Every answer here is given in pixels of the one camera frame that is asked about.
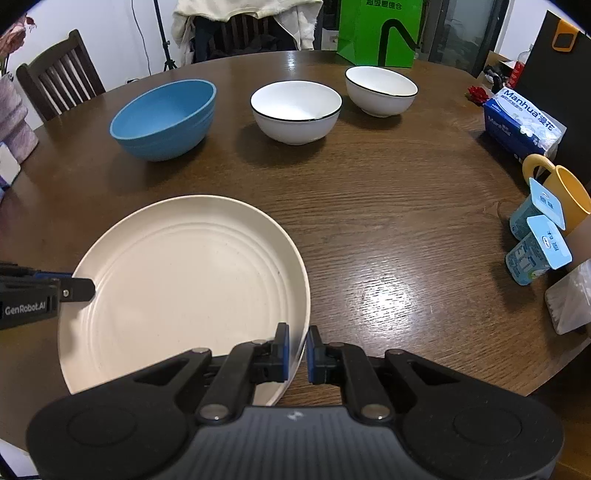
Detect dark garment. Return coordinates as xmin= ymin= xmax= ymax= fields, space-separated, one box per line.
xmin=196 ymin=18 xmax=298 ymax=61

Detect black wall cable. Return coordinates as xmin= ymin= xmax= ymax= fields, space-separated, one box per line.
xmin=130 ymin=0 xmax=154 ymax=81

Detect black bag with orange handle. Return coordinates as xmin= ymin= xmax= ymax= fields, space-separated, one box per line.
xmin=512 ymin=9 xmax=591 ymax=93

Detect white bowl with black rim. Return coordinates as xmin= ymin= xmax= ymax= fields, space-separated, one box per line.
xmin=250 ymin=81 xmax=343 ymax=146
xmin=345 ymin=66 xmax=419 ymax=117

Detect glass sliding door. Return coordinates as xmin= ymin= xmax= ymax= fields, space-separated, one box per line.
xmin=418 ymin=0 xmax=511 ymax=79

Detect open cardboard box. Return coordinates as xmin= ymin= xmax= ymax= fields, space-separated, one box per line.
xmin=480 ymin=50 xmax=515 ymax=89

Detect red label bottle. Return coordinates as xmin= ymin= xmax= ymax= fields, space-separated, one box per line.
xmin=514 ymin=48 xmax=531 ymax=86

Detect yellow mug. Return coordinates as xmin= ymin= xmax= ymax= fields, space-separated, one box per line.
xmin=522 ymin=154 xmax=591 ymax=236

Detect blue yogurt cup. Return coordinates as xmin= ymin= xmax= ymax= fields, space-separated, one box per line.
xmin=505 ymin=215 xmax=573 ymax=287
xmin=509 ymin=178 xmax=566 ymax=241

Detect dried pink roses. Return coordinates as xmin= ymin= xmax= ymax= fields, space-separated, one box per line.
xmin=0 ymin=14 xmax=35 ymax=75

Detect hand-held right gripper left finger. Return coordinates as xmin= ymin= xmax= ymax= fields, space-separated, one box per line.
xmin=133 ymin=323 xmax=291 ymax=423

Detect cream plate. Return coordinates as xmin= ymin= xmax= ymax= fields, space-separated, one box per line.
xmin=57 ymin=195 xmax=311 ymax=408

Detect dark wooden slatted chair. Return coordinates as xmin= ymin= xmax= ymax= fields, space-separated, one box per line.
xmin=16 ymin=30 xmax=107 ymax=121

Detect chair with white cloth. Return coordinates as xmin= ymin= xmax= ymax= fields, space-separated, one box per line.
xmin=172 ymin=0 xmax=324 ymax=66

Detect green paper shopping bag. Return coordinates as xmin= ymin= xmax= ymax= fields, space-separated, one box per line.
xmin=336 ymin=0 xmax=423 ymax=69

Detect pink textured vase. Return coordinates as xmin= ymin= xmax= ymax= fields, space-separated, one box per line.
xmin=0 ymin=74 xmax=40 ymax=163

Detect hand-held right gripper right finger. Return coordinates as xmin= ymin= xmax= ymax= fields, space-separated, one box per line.
xmin=306 ymin=325 xmax=462 ymax=422

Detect wooden chair with clothes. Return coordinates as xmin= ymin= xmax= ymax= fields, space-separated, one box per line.
xmin=194 ymin=14 xmax=296 ymax=63

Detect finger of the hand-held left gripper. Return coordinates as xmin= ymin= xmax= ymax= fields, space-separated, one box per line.
xmin=60 ymin=276 xmax=96 ymax=304

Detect black light stand tripod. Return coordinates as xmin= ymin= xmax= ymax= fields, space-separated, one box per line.
xmin=151 ymin=0 xmax=179 ymax=73

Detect clear plastic box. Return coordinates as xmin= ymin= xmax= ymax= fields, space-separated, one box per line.
xmin=545 ymin=261 xmax=591 ymax=335

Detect blue tissue pack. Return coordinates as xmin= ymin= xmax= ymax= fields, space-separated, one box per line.
xmin=484 ymin=87 xmax=566 ymax=162

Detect blue bowl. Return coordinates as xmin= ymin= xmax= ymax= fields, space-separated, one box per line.
xmin=109 ymin=79 xmax=218 ymax=162

